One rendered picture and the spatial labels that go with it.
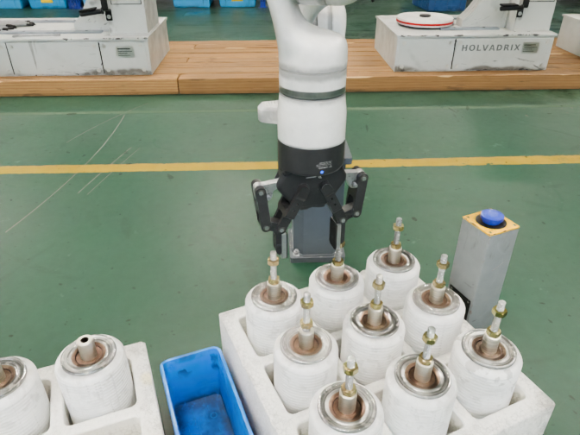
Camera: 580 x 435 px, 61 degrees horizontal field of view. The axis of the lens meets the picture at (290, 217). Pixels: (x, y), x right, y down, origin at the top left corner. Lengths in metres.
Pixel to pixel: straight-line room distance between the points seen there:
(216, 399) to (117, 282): 0.46
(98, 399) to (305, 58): 0.54
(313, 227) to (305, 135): 0.76
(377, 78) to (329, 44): 2.16
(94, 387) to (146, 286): 0.56
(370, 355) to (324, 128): 0.39
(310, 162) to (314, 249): 0.79
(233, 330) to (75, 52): 2.14
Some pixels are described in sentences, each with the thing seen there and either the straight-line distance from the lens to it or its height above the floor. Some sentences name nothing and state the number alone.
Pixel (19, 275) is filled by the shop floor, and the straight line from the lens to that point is 1.45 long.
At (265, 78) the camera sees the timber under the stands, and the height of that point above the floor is 0.07.
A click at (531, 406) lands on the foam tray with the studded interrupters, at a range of 0.84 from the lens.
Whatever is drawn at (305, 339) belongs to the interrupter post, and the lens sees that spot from 0.72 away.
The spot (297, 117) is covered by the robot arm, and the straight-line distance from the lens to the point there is 0.51.
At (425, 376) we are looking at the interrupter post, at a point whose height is 0.26.
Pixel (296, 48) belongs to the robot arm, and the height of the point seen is 0.68.
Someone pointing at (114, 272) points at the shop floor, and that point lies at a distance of 1.36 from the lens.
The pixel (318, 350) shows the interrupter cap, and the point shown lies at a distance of 0.74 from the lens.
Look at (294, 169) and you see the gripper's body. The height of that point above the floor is 0.55.
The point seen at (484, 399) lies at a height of 0.20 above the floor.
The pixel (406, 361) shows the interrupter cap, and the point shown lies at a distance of 0.74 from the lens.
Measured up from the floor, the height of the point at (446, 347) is 0.19.
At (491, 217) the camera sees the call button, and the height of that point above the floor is 0.33.
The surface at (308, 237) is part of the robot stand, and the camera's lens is 1.28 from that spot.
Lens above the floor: 0.79
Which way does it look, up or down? 32 degrees down
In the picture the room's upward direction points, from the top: straight up
